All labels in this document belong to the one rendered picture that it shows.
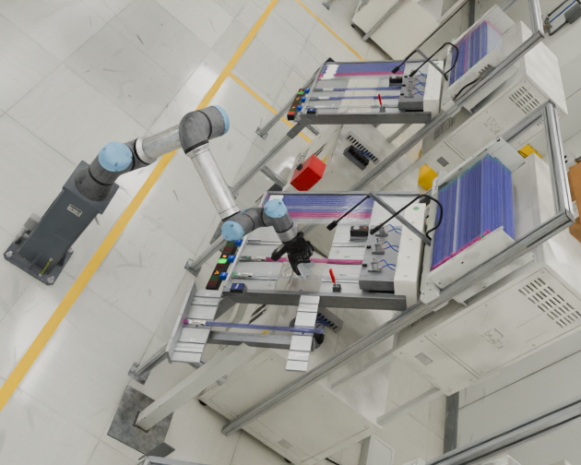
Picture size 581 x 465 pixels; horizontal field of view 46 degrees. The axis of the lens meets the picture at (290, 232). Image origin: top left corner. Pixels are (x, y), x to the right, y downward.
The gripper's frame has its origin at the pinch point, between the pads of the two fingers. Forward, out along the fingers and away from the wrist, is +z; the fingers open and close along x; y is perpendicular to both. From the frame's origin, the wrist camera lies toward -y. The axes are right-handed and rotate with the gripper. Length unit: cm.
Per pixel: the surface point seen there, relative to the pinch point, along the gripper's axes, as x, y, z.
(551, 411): -83, 89, -11
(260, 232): 29.1, -25.5, -5.2
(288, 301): -10.0, -5.6, 2.7
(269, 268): 6.1, -15.7, -2.6
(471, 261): -11, 66, -3
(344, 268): 7.0, 13.8, 5.2
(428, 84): 155, 38, 4
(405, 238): 17.0, 38.3, 3.4
